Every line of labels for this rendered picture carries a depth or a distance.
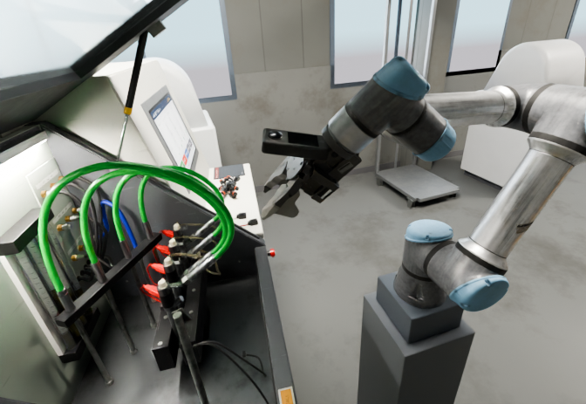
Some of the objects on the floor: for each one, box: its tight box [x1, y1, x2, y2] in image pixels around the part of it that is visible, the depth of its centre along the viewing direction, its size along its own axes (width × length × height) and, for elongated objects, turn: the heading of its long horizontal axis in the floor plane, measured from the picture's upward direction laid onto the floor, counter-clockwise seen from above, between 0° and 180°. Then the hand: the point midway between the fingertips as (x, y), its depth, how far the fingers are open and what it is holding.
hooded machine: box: [460, 39, 585, 191], centre depth 315 cm, size 78×64×143 cm
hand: (263, 200), depth 62 cm, fingers open, 7 cm apart
